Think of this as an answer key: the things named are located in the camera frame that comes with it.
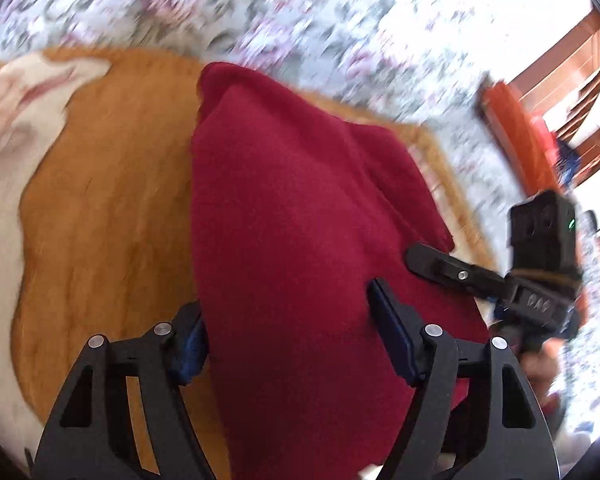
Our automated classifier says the orange plush blanket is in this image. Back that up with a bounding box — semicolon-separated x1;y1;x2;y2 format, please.
0;47;498;480

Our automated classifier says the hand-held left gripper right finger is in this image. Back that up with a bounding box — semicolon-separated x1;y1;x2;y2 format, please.
367;277;562;480

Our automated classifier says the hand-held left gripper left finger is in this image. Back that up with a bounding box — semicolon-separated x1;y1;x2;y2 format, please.
32;300;217;480

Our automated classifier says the floral bed sheet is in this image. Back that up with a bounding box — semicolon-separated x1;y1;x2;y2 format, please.
0;0;600;441

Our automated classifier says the person's right hand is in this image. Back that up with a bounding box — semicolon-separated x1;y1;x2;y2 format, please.
522;345;566;413

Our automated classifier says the wooden furniture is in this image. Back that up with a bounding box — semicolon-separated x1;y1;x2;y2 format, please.
507;7;600;186

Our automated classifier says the red fleece garment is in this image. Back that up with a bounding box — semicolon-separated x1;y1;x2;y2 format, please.
190;62;491;480

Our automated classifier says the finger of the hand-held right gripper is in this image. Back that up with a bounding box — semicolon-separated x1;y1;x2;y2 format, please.
405;243;512;307

